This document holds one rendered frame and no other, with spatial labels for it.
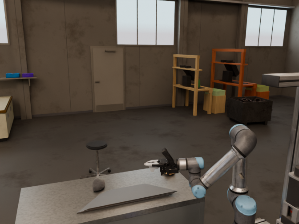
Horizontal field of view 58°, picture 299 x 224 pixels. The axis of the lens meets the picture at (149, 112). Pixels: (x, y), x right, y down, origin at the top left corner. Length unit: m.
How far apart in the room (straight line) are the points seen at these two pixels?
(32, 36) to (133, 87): 3.55
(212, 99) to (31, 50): 5.84
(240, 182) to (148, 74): 8.12
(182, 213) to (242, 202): 0.56
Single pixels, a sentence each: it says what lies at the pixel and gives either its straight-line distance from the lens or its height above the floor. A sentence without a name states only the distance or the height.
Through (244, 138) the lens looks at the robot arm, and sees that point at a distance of 1.57.
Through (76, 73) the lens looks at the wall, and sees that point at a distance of 8.98.
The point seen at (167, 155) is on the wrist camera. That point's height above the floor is 1.50.
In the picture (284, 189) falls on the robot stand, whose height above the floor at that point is 1.39.
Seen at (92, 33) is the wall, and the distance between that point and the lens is 9.04.
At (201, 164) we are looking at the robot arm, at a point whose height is 1.45.
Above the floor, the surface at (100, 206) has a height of 1.07.
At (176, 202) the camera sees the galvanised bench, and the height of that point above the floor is 1.05.
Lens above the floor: 2.13
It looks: 13 degrees down
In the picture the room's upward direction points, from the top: straight up
